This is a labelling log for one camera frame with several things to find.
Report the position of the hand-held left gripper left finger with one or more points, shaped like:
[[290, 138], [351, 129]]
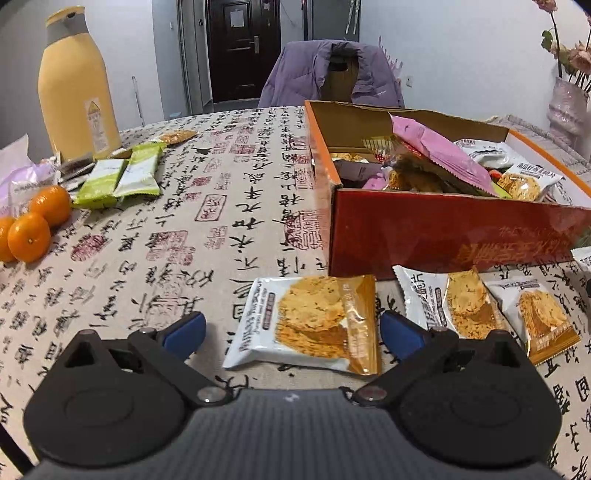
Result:
[[184, 332]]

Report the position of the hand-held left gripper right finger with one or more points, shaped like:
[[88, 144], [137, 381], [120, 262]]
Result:
[[401, 332]]

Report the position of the orange cardboard box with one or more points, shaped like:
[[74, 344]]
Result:
[[415, 235]]

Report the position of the small pink snack packet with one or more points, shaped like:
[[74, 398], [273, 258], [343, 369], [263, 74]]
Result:
[[373, 183]]

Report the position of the mauve snack packet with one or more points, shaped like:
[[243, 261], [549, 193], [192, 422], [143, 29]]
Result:
[[358, 168]]

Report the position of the large pink snack packet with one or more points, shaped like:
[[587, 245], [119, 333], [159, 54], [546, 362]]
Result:
[[434, 147]]

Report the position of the pale green biscuit packet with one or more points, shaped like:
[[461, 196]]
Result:
[[99, 182], [138, 173]]

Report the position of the mandarin orange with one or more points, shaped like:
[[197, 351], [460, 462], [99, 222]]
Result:
[[51, 205], [28, 237], [4, 240]]

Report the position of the small brown snack packet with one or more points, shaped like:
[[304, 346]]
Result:
[[175, 137]]

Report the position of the small dark packet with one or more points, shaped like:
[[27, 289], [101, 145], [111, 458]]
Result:
[[76, 167]]

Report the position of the white plastic bag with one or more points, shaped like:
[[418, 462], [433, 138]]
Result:
[[18, 170]]

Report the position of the white stick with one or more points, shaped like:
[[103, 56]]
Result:
[[135, 99]]

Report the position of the patterned grey quilt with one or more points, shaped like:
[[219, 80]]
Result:
[[554, 147]]

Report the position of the brown chair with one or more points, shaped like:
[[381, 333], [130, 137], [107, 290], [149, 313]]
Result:
[[344, 78]]

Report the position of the yellow thermos bottle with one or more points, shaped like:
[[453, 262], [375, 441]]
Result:
[[74, 92]]

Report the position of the white slatted rack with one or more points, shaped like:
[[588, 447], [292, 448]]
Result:
[[391, 55]]

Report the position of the purple puffer jacket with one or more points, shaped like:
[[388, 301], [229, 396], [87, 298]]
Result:
[[300, 74]]

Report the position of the grey interior door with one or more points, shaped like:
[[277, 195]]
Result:
[[194, 50]]

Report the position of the pink ceramic vase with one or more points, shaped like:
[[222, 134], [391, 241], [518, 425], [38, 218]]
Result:
[[570, 104]]

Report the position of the dark entry door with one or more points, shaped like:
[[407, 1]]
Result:
[[240, 46]]

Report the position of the white folded umbrella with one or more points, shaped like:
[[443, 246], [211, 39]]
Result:
[[353, 14]]

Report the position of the dried pink roses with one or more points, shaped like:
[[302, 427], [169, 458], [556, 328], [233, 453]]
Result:
[[572, 50]]

